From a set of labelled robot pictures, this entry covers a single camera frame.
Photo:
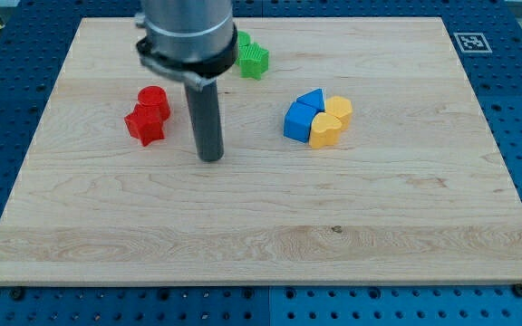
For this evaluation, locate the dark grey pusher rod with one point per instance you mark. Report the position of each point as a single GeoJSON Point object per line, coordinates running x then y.
{"type": "Point", "coordinates": [204, 113]}

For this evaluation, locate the red cylinder block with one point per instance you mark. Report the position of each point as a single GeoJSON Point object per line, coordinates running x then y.
{"type": "Point", "coordinates": [155, 96]}

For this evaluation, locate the red star block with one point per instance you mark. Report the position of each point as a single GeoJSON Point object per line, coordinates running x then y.
{"type": "Point", "coordinates": [145, 124]}

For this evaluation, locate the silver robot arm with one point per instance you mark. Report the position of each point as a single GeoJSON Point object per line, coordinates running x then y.
{"type": "Point", "coordinates": [192, 42]}

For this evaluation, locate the green star block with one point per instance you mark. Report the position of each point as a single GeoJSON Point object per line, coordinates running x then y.
{"type": "Point", "coordinates": [253, 61]}

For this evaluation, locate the green cylinder block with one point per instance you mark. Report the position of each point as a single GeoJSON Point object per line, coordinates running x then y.
{"type": "Point", "coordinates": [243, 41]}

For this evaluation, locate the blue cube block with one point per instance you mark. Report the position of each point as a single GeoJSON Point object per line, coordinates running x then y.
{"type": "Point", "coordinates": [298, 120]}

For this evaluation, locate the blue triangle block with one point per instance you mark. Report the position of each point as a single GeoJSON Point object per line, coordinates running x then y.
{"type": "Point", "coordinates": [313, 99]}

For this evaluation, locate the yellow heart block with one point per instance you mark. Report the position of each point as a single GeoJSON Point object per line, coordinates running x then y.
{"type": "Point", "coordinates": [325, 130]}

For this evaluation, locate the yellow hexagon block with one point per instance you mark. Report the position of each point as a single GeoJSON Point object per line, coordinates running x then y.
{"type": "Point", "coordinates": [341, 108]}

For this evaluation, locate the wooden board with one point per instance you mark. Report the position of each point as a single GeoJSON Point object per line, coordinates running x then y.
{"type": "Point", "coordinates": [415, 191]}

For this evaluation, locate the white fiducial marker tag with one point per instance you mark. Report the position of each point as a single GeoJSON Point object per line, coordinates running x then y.
{"type": "Point", "coordinates": [471, 42]}

